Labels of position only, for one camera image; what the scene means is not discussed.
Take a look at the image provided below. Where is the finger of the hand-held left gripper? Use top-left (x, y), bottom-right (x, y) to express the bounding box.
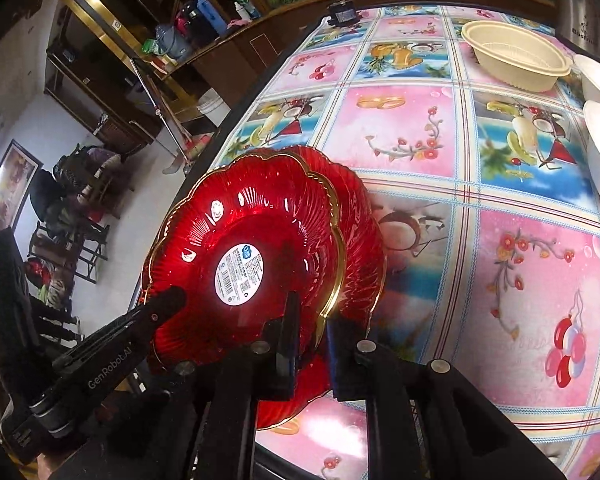
top-left (87, 286), bottom-right (188, 356)

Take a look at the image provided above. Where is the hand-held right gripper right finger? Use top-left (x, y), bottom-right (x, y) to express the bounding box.
top-left (327, 317), bottom-right (569, 480)

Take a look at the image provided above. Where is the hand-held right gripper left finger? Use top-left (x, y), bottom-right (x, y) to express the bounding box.
top-left (172, 291), bottom-right (301, 480)

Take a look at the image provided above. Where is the red plate with white label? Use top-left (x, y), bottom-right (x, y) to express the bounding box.
top-left (139, 152), bottom-right (347, 377)

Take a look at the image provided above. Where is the red plate with gold rim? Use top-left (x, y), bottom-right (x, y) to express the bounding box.
top-left (252, 144), bottom-right (388, 432)

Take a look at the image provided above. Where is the beige plastic bowl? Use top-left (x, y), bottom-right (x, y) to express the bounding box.
top-left (461, 21), bottom-right (572, 92)

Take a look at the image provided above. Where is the chair with clothes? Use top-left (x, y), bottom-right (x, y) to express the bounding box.
top-left (27, 144), bottom-right (136, 286)

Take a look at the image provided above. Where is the metal pole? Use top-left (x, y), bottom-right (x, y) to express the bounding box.
top-left (129, 55), bottom-right (193, 176)

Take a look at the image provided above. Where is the white bucket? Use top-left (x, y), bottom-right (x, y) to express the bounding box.
top-left (197, 89), bottom-right (231, 126)

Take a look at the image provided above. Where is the printed tablecloth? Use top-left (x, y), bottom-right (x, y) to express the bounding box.
top-left (220, 4), bottom-right (600, 480)

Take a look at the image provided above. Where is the wooden cabinet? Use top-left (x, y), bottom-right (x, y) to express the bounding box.
top-left (42, 0), bottom-right (216, 153)

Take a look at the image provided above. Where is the small black device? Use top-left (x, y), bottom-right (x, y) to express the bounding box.
top-left (327, 0), bottom-right (362, 26)

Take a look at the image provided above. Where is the stainless steel thermos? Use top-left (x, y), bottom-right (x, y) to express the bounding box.
top-left (555, 0), bottom-right (600, 58)

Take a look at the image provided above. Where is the framed wall picture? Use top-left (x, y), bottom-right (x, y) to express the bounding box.
top-left (0, 140), bottom-right (44, 239)

